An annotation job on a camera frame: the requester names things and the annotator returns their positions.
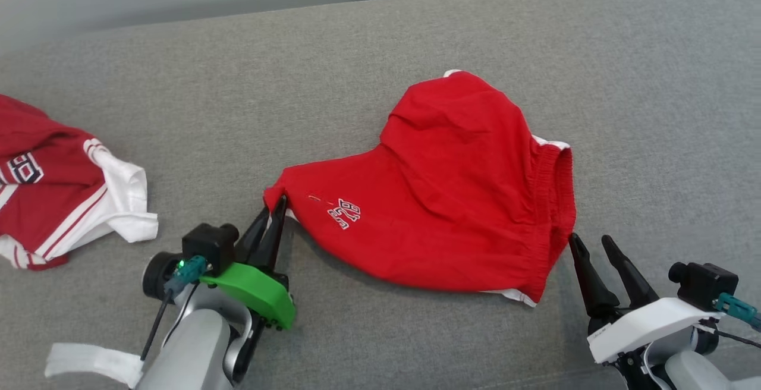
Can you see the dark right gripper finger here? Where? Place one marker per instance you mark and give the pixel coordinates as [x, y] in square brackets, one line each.
[633, 283]
[594, 289]

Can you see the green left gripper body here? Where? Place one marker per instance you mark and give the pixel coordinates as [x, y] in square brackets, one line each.
[255, 292]

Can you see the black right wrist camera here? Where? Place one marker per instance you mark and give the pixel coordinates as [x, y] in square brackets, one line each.
[704, 286]

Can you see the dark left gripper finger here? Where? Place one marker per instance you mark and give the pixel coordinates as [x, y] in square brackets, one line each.
[251, 241]
[270, 241]

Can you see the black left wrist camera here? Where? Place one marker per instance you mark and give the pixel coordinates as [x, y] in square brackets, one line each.
[208, 247]

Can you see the red and white jersey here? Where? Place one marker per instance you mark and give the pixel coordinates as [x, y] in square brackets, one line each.
[53, 200]

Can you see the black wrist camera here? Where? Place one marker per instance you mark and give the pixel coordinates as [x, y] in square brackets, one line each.
[208, 247]
[704, 286]

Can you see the red shorts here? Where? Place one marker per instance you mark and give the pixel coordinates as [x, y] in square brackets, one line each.
[452, 200]

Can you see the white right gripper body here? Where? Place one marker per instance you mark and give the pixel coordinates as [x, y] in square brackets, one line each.
[642, 327]

